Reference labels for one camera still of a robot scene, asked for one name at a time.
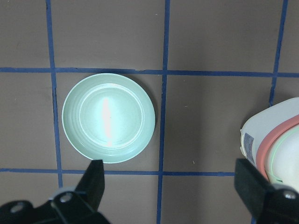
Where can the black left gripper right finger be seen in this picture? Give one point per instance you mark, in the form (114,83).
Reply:
(268,203)

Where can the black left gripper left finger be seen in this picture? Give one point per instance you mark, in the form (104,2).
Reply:
(87,195)

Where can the white rice cooker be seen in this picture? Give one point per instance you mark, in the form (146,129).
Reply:
(270,141)

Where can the light green plate left side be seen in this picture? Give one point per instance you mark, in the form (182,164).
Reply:
(108,117)

